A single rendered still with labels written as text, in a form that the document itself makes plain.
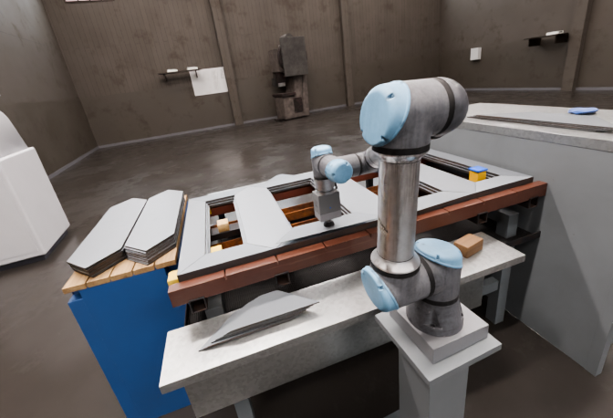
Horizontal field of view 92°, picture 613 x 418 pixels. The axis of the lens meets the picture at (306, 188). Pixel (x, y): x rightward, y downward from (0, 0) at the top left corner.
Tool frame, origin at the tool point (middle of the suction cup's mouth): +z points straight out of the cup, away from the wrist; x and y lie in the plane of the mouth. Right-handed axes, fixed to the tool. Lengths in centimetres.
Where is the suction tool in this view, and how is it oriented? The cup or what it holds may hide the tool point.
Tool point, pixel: (329, 226)
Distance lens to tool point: 115.2
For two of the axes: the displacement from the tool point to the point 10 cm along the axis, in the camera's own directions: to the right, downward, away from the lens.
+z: 1.2, 9.3, 3.5
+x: 3.3, 3.0, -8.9
